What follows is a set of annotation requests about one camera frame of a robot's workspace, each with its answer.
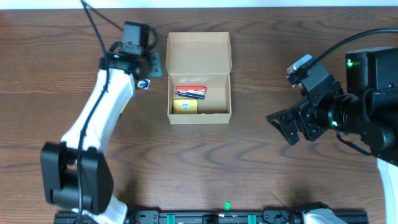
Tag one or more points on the yellow highlighter marker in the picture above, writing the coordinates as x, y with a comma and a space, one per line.
123, 108

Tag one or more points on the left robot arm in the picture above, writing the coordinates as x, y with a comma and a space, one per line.
75, 173

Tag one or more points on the green clip marker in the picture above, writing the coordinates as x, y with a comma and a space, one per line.
227, 206

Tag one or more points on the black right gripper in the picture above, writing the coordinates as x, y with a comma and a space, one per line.
304, 123

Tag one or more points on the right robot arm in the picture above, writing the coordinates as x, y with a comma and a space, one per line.
363, 115

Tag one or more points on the red black stapler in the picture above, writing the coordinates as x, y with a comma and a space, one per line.
196, 92

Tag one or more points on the small white blue staple box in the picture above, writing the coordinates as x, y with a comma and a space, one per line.
143, 84

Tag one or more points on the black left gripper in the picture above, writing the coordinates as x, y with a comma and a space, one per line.
155, 64

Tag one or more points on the black mounting rail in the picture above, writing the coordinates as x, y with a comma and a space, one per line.
266, 216

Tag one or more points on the open cardboard box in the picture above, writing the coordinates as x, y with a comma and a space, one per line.
200, 59

